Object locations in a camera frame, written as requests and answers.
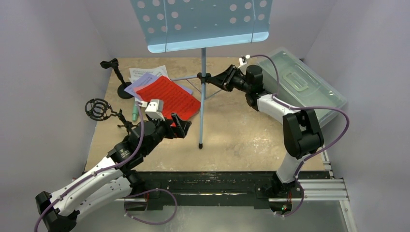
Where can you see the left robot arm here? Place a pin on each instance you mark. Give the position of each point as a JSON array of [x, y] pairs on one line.
[[112, 178]]

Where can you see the lavender sheet music page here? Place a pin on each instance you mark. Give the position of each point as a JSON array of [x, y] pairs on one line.
[[145, 80]]

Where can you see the teal toy microphone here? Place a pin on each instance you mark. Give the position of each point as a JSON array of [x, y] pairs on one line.
[[135, 111]]

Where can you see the white sheet music page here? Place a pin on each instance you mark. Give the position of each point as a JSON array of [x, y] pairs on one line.
[[137, 73]]

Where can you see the red paper sheet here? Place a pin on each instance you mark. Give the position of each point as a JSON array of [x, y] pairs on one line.
[[175, 98]]

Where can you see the translucent green storage box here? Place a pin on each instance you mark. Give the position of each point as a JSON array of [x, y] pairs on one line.
[[297, 85]]

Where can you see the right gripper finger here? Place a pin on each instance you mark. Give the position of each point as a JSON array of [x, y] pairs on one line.
[[216, 80], [229, 74]]

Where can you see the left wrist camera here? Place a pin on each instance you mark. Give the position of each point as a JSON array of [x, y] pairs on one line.
[[153, 109]]

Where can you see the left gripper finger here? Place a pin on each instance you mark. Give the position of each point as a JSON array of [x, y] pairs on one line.
[[178, 122], [179, 131]]

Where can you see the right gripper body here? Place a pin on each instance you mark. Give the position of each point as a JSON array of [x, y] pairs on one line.
[[228, 79]]

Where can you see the black tripod mic stand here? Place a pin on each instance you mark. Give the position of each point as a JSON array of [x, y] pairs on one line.
[[99, 109]]

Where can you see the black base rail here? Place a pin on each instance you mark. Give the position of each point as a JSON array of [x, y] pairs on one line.
[[259, 189]]

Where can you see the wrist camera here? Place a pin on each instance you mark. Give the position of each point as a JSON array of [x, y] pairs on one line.
[[243, 61], [153, 109]]

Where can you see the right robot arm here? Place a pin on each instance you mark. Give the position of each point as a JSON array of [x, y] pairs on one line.
[[302, 134]]

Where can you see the black round-base mic stand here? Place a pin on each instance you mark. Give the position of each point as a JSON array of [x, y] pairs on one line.
[[114, 64]]

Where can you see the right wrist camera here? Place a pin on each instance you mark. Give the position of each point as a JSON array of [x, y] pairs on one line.
[[243, 61]]

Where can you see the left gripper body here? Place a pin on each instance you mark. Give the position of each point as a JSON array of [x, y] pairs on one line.
[[166, 130]]

